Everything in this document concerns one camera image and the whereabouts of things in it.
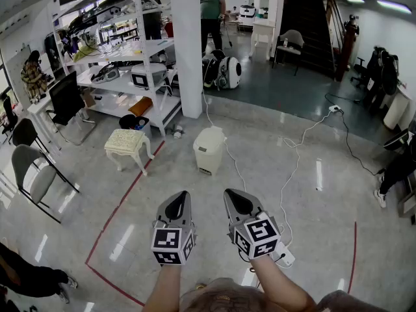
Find white boxy device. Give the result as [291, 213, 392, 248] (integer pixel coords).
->
[130, 62, 168, 89]

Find orange cushion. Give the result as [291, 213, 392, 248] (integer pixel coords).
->
[128, 96, 153, 116]

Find white plastic trash bin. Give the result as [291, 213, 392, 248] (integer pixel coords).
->
[192, 125, 227, 177]

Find person's left forearm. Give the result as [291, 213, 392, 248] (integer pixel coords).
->
[142, 264, 183, 312]

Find grey armchair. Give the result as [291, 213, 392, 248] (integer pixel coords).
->
[272, 29, 306, 77]

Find black chrome-frame chair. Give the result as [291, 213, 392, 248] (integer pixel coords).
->
[45, 70, 97, 146]

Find white power cable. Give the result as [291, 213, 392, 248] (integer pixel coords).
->
[202, 89, 248, 193]
[279, 109, 335, 240]

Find dark staircase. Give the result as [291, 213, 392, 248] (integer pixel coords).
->
[279, 0, 336, 77]

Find white desk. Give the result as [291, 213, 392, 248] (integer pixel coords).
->
[27, 89, 62, 150]

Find white cabinet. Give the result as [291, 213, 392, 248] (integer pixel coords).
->
[383, 89, 411, 130]

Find white service robot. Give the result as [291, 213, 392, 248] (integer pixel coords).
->
[239, 4, 257, 27]

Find black vehicle shell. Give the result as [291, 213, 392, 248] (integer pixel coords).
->
[67, 0, 135, 33]

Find black padded chair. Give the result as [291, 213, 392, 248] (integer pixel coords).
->
[12, 118, 40, 149]

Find white round robot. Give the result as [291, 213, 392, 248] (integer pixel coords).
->
[201, 49, 243, 91]

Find person's right forearm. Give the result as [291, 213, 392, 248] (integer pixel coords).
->
[249, 255, 317, 312]

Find black office chair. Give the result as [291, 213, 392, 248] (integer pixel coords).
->
[350, 57, 369, 89]
[0, 92, 19, 137]

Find person's brown shirt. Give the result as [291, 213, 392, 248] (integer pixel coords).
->
[179, 277, 271, 312]

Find cream ornate stool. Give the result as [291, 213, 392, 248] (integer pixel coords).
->
[103, 128, 155, 177]

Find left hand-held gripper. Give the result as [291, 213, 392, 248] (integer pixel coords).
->
[151, 190, 197, 266]

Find wooden newel post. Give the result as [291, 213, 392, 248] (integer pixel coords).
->
[334, 13, 360, 83]

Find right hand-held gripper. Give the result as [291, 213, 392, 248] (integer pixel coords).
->
[223, 188, 282, 260]

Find white metal shelf rack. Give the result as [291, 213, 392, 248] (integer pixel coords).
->
[48, 0, 183, 138]

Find yellow-green cloth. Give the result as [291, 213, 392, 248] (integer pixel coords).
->
[73, 45, 98, 63]

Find wooden shelf unit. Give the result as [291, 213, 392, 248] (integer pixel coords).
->
[397, 174, 416, 224]

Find white square pillar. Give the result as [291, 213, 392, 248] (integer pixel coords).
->
[168, 0, 205, 119]

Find black power cable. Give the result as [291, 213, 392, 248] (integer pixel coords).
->
[324, 92, 387, 177]

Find grey bin with black bag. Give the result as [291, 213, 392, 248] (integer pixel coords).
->
[118, 114, 152, 139]

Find grey padded chair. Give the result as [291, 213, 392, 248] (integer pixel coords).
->
[11, 144, 81, 224]

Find white power adapter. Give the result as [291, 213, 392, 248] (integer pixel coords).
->
[275, 241, 296, 268]

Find white ornate table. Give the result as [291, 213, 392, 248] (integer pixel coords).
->
[248, 21, 277, 61]

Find red floor tape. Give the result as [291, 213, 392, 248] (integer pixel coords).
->
[346, 221, 358, 294]

